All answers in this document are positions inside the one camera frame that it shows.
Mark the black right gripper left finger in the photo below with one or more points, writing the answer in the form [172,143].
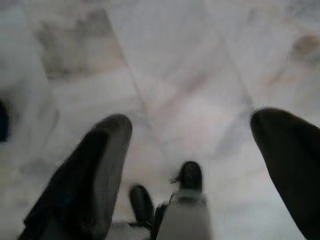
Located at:
[80,190]

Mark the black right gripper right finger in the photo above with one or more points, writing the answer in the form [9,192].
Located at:
[295,162]

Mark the silver robot left leg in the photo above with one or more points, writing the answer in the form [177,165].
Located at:
[141,202]

